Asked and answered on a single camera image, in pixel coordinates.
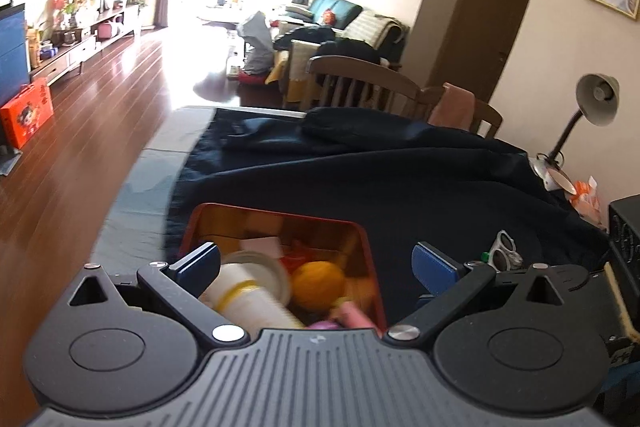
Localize white yellow lotion bottle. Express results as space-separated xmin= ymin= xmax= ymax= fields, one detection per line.
xmin=200 ymin=263 xmax=305 ymax=339

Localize round silver tin lid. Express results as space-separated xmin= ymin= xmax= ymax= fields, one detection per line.
xmin=222 ymin=251 xmax=291 ymax=306

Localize pink rectangular block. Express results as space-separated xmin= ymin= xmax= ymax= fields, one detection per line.
xmin=240 ymin=236 xmax=283 ymax=259

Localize purple spiky massage ball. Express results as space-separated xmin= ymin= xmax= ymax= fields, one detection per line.
xmin=307 ymin=320 xmax=343 ymax=331

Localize orange tangerine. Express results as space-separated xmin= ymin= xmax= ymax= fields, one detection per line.
xmin=291 ymin=261 xmax=346 ymax=313

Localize pink lighter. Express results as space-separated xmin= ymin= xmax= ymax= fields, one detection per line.
xmin=331 ymin=299 xmax=380 ymax=333

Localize dark navy blue cloth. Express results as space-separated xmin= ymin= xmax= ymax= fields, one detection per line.
xmin=164 ymin=108 xmax=608 ymax=321

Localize pink towel on chair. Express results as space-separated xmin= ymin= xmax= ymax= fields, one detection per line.
xmin=427 ymin=82 xmax=476 ymax=131

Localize red gift box on floor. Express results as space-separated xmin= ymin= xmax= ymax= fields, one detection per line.
xmin=0 ymin=77 xmax=54 ymax=150

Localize wooden dining chair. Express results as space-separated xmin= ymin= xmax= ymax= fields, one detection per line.
xmin=299 ymin=55 xmax=421 ymax=115

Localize white plastic bag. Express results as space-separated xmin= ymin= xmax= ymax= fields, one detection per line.
xmin=236 ymin=11 xmax=274 ymax=75

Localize grey desk lamp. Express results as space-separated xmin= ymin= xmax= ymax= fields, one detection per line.
xmin=529 ymin=72 xmax=622 ymax=193

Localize long tv cabinet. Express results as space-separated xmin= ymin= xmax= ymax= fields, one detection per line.
xmin=29 ymin=4 xmax=141 ymax=86

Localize blue front cabinet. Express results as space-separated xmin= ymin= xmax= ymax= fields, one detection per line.
xmin=0 ymin=3 xmax=29 ymax=105

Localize teal sofa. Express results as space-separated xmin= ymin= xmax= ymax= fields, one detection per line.
xmin=278 ymin=0 xmax=408 ymax=63

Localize white frame sunglasses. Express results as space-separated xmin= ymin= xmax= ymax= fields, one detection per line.
xmin=480 ymin=230 xmax=523 ymax=272

